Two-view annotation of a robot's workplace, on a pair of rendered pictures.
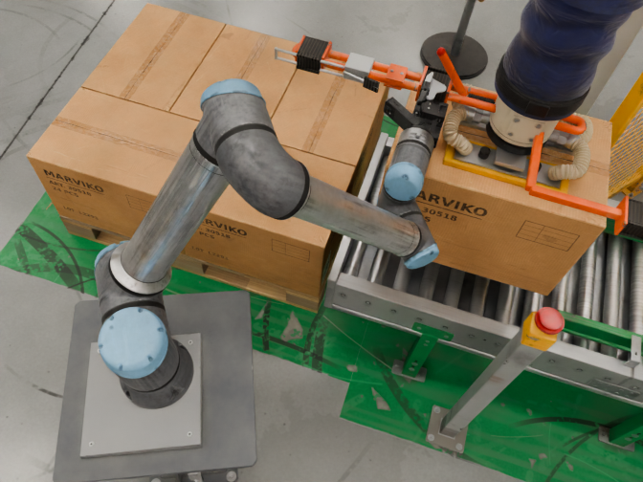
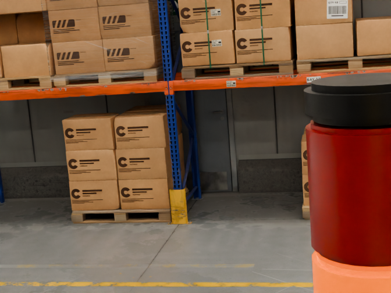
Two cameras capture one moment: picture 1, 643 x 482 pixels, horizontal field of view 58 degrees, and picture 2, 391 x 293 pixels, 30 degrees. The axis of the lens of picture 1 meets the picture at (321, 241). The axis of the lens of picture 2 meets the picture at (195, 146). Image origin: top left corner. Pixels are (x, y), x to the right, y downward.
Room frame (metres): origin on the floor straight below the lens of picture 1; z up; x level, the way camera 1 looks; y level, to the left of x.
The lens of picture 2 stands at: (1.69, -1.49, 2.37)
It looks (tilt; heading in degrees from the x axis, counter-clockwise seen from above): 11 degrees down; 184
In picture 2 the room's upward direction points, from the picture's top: 4 degrees counter-clockwise
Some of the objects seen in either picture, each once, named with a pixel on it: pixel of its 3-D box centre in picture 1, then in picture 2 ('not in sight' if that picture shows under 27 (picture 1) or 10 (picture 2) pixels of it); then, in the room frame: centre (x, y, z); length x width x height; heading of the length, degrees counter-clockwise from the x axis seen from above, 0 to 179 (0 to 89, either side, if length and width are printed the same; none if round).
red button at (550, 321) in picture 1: (547, 322); not in sight; (0.65, -0.58, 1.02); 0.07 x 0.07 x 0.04
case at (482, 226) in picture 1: (483, 186); not in sight; (1.17, -0.49, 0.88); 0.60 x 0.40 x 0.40; 78
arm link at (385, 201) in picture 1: (398, 202); not in sight; (0.91, -0.19, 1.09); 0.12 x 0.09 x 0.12; 23
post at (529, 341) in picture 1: (485, 388); not in sight; (0.65, -0.58, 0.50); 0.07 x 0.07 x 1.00; 77
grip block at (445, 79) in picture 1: (434, 87); not in sight; (1.22, -0.26, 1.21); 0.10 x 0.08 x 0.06; 167
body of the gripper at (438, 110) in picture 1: (425, 122); not in sight; (1.08, -0.23, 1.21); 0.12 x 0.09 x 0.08; 167
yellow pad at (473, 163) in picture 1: (508, 163); not in sight; (1.07, -0.48, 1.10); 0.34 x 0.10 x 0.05; 77
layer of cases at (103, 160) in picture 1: (228, 141); not in sight; (1.70, 0.46, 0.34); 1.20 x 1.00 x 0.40; 77
